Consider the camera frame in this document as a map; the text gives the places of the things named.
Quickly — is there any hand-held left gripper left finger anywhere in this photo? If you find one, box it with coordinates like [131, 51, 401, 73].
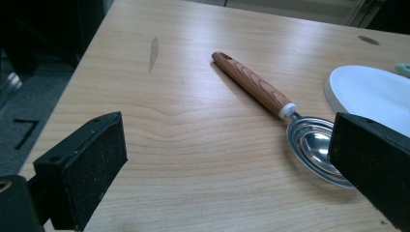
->
[27, 111, 129, 232]

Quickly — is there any white plate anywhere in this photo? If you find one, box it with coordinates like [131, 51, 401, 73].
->
[323, 65, 410, 138]

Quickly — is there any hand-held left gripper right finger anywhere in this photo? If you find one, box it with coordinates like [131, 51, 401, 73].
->
[328, 111, 410, 232]

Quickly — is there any wooden-handled metal egg separator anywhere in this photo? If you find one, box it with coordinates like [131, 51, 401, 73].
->
[211, 51, 357, 190]

